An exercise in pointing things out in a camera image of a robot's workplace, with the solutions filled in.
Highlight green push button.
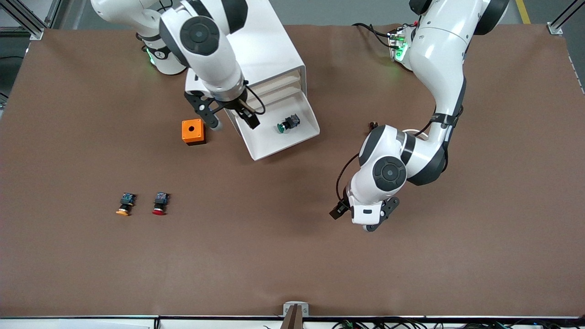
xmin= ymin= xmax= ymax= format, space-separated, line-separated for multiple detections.
xmin=276 ymin=113 xmax=301 ymax=135

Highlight orange button box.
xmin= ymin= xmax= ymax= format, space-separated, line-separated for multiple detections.
xmin=181 ymin=119 xmax=207 ymax=146

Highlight white drawer cabinet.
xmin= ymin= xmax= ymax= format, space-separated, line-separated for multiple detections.
xmin=192 ymin=0 xmax=307 ymax=138

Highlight red push button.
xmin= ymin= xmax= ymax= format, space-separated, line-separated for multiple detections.
xmin=152 ymin=192 xmax=171 ymax=216

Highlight yellow push button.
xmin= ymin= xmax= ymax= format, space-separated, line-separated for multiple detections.
xmin=116 ymin=192 xmax=138 ymax=217

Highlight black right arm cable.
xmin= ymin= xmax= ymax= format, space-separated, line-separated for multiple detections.
xmin=242 ymin=81 xmax=266 ymax=115

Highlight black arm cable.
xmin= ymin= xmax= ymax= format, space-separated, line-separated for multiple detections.
xmin=242 ymin=81 xmax=266 ymax=115
xmin=336 ymin=153 xmax=362 ymax=212

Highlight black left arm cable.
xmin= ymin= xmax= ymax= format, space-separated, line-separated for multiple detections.
xmin=336 ymin=153 xmax=362 ymax=212

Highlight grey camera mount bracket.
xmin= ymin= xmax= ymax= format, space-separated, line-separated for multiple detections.
xmin=282 ymin=301 xmax=309 ymax=329

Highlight tangled black cables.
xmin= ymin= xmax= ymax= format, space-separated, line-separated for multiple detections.
xmin=263 ymin=318 xmax=585 ymax=329

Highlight black base power cable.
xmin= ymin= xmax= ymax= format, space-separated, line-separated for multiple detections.
xmin=352 ymin=23 xmax=394 ymax=48

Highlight aluminium frame post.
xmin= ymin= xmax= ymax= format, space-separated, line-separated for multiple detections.
xmin=547 ymin=0 xmax=585 ymax=36
xmin=0 ymin=0 xmax=62 ymax=41

